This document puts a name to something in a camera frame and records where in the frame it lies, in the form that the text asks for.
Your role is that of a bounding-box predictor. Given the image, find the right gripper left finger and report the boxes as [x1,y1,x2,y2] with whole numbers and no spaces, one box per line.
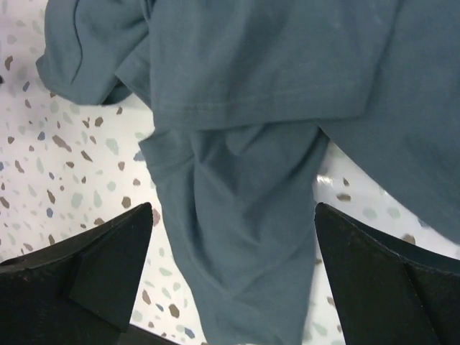
[1,203,153,344]

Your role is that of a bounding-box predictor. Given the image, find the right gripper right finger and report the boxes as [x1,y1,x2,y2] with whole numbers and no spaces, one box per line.
[315,203,459,345]

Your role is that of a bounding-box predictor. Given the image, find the slate blue t shirt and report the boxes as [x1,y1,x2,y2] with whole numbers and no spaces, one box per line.
[37,1,459,344]

